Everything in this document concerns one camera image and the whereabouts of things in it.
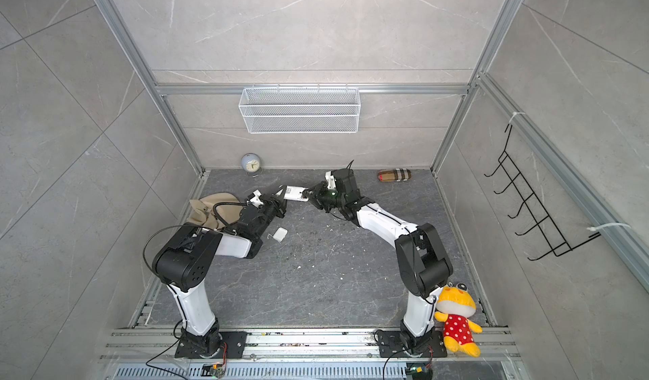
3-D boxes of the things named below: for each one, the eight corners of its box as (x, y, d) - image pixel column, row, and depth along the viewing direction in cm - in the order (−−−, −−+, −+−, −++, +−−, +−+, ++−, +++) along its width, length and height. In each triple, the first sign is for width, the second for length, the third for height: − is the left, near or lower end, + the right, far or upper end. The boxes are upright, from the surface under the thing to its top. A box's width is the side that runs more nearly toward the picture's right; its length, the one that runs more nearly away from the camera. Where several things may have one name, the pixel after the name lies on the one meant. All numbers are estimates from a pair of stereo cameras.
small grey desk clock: (243, 173, 121) (238, 160, 114) (252, 164, 125) (247, 150, 118) (256, 178, 119) (251, 164, 112) (264, 168, 123) (260, 155, 116)
